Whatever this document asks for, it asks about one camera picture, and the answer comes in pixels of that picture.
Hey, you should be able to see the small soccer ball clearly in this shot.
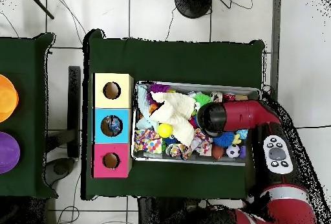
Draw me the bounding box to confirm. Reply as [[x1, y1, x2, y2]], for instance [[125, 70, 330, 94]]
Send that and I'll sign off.
[[226, 144, 241, 159]]

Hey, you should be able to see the blue spiky rubber ball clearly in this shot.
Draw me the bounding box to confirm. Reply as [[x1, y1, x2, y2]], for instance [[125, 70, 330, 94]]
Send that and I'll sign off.
[[212, 131, 235, 148]]

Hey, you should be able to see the cream waffle cloth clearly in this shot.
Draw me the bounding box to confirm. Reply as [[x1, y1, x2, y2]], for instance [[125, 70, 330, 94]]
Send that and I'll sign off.
[[149, 91, 197, 147]]

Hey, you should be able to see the yellow smiley ball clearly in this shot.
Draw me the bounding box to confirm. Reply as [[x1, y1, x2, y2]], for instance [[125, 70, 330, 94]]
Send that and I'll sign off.
[[157, 122, 173, 139]]

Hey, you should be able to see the black tripod leg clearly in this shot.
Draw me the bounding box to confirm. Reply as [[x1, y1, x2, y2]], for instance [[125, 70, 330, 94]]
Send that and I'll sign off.
[[27, 0, 55, 20]]

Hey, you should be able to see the black cable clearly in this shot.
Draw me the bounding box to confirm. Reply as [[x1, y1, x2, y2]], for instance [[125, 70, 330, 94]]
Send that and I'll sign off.
[[295, 124, 331, 129]]

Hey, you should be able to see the dark green tablecloth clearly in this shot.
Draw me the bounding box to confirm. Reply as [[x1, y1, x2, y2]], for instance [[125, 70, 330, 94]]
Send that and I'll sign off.
[[81, 28, 266, 200], [0, 32, 58, 199]]

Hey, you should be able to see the green spiky rubber ball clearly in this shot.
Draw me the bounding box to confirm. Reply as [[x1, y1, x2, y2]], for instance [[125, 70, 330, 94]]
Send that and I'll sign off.
[[192, 93, 213, 107]]

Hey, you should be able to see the crushed bottle with blue label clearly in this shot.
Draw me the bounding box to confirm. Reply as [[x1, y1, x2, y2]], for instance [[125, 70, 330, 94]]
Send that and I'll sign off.
[[108, 117, 123, 135]]

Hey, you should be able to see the small brown football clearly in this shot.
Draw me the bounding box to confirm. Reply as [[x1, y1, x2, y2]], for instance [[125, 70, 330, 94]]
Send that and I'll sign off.
[[211, 144, 224, 160]]

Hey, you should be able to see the wooden box with three holes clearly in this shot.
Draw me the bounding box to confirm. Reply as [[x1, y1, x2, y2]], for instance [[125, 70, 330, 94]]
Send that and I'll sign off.
[[92, 73, 134, 179]]

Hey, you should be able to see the purple spiky rubber ball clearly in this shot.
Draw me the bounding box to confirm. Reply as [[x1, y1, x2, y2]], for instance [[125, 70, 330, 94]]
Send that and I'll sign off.
[[145, 83, 171, 106]]

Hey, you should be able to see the orange plastic bowl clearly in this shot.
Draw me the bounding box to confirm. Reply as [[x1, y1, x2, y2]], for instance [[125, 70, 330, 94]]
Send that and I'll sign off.
[[0, 74, 19, 123]]

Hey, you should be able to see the black upright panel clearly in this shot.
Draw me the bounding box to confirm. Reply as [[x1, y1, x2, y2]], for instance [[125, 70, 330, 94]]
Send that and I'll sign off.
[[67, 65, 81, 159]]

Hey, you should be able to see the colourful polka dot cloth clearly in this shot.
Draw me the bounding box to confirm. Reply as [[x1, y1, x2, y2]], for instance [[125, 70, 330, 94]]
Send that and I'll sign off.
[[133, 128, 164, 155]]

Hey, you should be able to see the black round stand base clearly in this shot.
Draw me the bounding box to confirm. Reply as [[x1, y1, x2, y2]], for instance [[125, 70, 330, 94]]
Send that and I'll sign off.
[[174, 0, 213, 19]]

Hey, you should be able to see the colourful heart print cloth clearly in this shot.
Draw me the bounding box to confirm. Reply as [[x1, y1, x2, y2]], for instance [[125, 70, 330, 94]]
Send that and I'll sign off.
[[189, 128, 213, 156]]

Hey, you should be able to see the purple plastic bowl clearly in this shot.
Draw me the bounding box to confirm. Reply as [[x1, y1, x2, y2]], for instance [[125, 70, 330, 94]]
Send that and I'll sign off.
[[0, 131, 21, 175]]

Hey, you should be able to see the light blue waffle cloth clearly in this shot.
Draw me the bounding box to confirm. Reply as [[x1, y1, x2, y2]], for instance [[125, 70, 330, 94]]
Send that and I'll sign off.
[[135, 84, 159, 131]]

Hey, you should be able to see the shallow wire mesh bin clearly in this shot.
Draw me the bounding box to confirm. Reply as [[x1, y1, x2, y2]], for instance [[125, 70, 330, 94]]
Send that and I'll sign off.
[[131, 80, 261, 167]]

